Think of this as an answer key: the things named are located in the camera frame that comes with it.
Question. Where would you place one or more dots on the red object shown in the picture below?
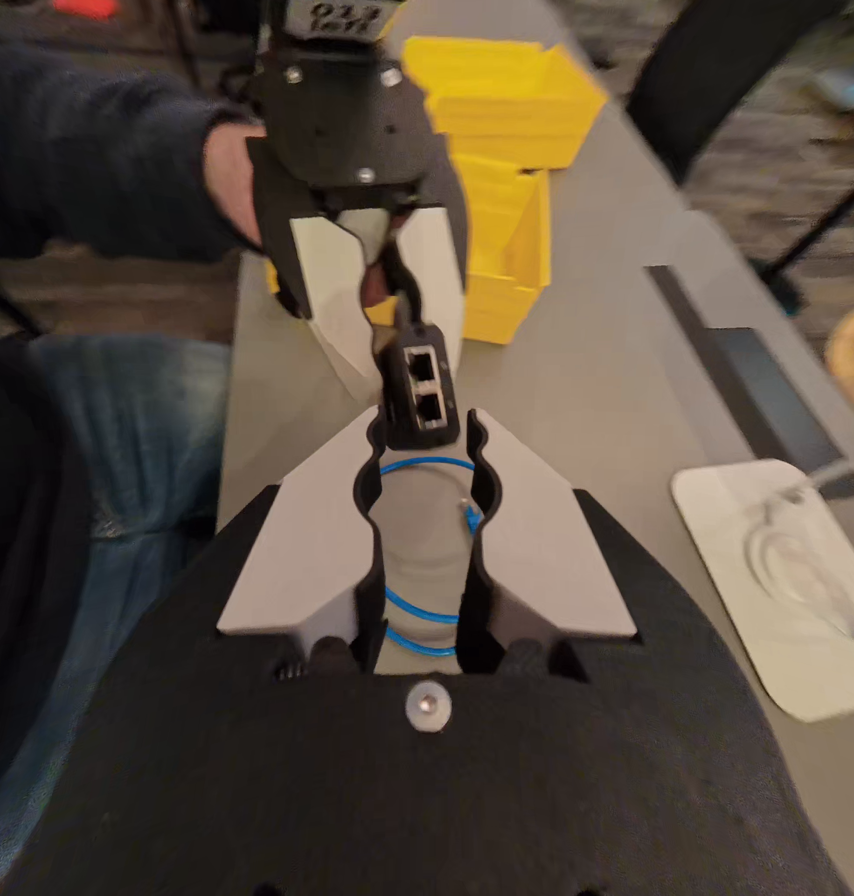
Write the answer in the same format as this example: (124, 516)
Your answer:
(84, 7)

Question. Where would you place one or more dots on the person's left forearm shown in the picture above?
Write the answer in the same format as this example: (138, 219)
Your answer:
(84, 154)

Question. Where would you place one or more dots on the white flat device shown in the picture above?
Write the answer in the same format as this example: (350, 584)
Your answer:
(734, 532)

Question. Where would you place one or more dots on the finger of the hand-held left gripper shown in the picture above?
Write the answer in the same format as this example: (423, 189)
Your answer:
(329, 280)
(437, 266)

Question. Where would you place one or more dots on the black office chair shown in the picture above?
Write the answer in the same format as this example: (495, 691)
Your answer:
(706, 77)

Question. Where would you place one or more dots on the black tripod leg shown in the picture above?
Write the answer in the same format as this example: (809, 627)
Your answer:
(818, 224)

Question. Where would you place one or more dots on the round wooden board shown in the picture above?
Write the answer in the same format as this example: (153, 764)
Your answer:
(846, 364)

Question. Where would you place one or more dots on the person's left hand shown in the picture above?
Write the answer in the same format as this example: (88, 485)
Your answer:
(231, 175)

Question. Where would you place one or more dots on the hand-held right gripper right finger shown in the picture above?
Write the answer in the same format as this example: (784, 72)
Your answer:
(546, 553)

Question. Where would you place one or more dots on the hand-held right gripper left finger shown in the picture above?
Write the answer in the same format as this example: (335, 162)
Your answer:
(301, 546)

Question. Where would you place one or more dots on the black ethernet splitter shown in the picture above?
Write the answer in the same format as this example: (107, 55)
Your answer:
(423, 392)

